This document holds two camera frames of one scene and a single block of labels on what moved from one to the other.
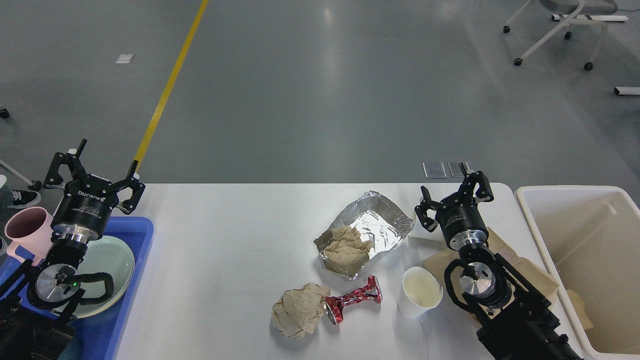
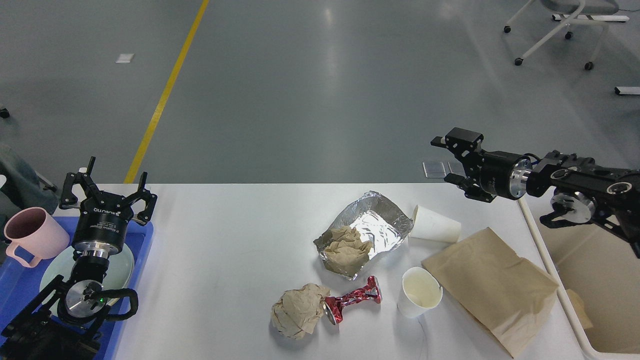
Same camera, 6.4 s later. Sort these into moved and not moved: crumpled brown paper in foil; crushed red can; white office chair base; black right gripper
Moved: black right gripper
Not moved: crushed red can; white office chair base; crumpled brown paper in foil
